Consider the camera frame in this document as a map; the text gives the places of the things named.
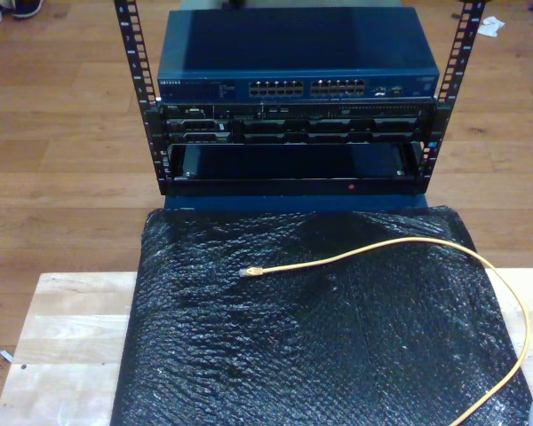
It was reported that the yellow network cable clear plug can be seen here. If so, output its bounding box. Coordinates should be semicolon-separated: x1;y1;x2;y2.
238;236;533;426

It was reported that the dark blue base panel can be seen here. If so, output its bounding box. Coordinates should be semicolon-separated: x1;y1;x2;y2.
163;193;429;215

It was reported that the black rack server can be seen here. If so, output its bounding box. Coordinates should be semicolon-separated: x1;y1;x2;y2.
144;100;452;146

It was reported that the black bubble wrap mat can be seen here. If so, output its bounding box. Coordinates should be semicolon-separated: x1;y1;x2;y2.
109;204;533;426

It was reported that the white crumpled paper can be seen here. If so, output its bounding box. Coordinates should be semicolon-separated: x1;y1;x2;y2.
477;16;507;38

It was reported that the person's dark blue shoe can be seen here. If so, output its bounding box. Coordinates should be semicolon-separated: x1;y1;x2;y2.
11;0;44;20

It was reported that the blue network switch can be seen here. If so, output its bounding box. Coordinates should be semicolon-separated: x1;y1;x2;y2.
155;6;441;104

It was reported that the black perforated rack post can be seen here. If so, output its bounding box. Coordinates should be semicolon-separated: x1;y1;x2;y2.
415;0;488;196
113;0;172;196

